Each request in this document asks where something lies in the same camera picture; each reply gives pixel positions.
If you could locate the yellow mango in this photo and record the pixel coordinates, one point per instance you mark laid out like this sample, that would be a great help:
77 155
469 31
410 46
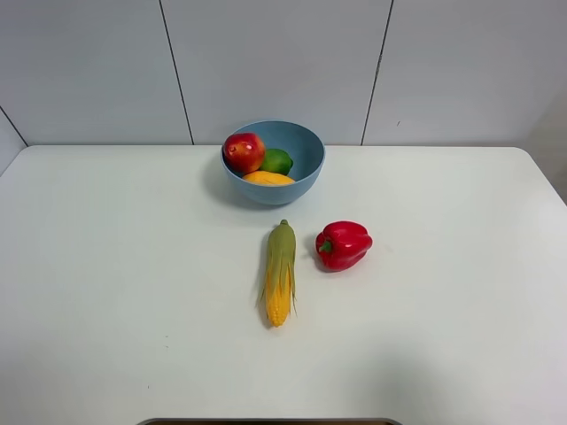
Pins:
267 178

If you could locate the green lime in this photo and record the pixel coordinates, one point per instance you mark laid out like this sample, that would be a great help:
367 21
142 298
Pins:
276 161

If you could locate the red apple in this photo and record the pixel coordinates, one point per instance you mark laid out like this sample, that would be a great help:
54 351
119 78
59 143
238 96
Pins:
243 152

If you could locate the blue plastic bowl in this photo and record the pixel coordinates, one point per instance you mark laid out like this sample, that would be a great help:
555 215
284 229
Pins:
307 152

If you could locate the red bell pepper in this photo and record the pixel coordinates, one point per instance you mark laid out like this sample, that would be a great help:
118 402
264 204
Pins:
341 244

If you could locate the corn cob with husk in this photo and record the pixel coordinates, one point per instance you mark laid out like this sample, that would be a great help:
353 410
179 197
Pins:
278 286

